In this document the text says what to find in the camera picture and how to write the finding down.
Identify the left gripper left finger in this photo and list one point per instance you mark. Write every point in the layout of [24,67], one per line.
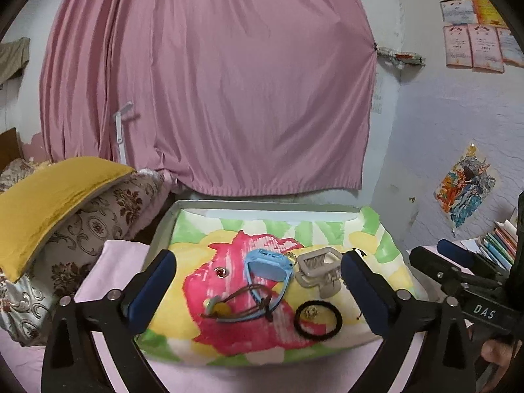
[72,362]

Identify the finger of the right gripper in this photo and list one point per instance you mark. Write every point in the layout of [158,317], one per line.
[478,264]
[447,275]

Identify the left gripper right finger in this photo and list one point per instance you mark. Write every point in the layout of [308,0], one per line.
[445,362]

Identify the brown hair tie yellow bead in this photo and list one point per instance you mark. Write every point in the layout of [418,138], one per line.
[245,304]

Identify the blue smart watch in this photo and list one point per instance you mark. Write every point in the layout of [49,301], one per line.
[271,269]

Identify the silver crystal charm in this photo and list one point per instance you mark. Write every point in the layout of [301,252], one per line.
[310,313]

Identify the person's right hand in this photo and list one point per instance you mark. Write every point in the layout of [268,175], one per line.
[493,351]

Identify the stack of books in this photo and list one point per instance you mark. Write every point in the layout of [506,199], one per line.
[499,245]

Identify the floral patterned pillow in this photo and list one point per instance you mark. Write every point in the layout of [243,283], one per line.
[118,211]

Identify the pink bed sheet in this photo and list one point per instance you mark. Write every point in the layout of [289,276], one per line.
[119,262]

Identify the grey hair claw clip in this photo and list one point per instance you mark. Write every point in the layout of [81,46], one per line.
[320,269]

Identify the yellow pillow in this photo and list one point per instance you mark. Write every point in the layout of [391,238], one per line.
[33,209]

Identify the small red gem stud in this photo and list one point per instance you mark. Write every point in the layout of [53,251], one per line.
[221,272]

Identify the colourful painted cloth liner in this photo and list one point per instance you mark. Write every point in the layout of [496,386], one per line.
[179,334]

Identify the curtain tie cloth bundle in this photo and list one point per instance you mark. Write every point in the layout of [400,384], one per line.
[400,59]

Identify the brown wooden headboard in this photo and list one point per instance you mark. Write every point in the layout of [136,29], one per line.
[9,148]

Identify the white blue certificate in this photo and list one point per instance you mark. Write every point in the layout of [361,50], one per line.
[458,12]

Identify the pink curtain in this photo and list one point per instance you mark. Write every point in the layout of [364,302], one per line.
[232,97]

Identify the olive cloth hanging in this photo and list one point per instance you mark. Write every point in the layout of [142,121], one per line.
[14,56]

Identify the pink certificate on wall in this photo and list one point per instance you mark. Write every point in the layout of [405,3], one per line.
[458,46]

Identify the white window handle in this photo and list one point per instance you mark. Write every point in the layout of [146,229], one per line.
[120,140]

